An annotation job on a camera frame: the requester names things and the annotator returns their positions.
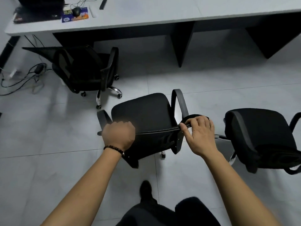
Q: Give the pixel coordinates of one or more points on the person's left hand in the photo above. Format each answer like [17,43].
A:
[118,136]

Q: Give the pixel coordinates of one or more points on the person's right hand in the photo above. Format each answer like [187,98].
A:
[201,138]

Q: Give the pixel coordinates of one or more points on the person's right thumb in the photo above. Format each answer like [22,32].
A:
[185,133]

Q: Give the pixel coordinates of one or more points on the person's left fingers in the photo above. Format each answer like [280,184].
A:
[122,124]

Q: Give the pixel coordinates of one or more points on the black mesh office chair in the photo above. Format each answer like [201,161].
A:
[145,115]
[82,68]
[261,134]

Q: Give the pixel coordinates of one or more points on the person's left forearm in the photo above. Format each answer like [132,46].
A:
[87,188]

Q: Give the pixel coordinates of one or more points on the person's right forearm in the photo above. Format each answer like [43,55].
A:
[235,188]

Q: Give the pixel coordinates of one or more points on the person's black shoe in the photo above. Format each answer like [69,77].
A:
[145,189]

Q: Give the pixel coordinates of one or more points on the person's black trousers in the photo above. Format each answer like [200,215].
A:
[169,214]

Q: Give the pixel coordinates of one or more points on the black power adapter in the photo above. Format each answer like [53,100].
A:
[39,68]

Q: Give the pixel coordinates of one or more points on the grey office desk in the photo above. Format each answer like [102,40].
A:
[152,14]

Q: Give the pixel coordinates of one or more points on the colourful printed mouse pad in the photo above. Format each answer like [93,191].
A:
[82,16]

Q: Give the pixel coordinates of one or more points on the white pen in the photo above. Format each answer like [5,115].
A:
[92,11]

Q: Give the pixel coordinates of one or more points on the white power strip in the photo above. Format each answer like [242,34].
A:
[14,74]

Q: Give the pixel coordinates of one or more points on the black remote control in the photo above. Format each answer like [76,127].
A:
[103,4]

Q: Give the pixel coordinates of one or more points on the black computer mouse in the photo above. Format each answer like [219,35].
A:
[76,11]

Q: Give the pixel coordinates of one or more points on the black desk leg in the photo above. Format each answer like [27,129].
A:
[8,52]

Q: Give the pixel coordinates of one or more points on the black keyboard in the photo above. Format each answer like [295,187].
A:
[35,16]

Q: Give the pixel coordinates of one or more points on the black computer monitor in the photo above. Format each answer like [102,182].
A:
[40,3]

